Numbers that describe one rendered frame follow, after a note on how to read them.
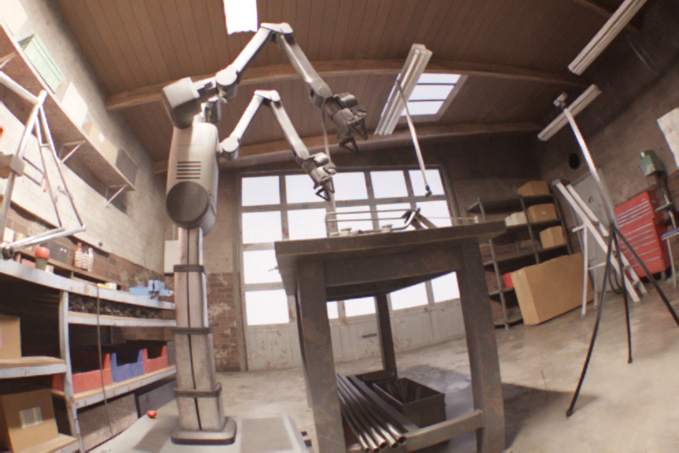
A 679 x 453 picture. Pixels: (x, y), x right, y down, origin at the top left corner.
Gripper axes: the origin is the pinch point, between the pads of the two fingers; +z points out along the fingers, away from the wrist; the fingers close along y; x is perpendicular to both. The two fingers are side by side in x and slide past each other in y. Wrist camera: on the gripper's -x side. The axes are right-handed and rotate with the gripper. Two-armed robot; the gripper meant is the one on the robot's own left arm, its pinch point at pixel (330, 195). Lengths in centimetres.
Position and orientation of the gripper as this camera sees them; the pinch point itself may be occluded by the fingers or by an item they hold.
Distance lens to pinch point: 146.6
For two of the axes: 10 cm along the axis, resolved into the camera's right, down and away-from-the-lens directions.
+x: -7.7, 4.7, -4.3
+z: 5.8, 7.9, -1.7
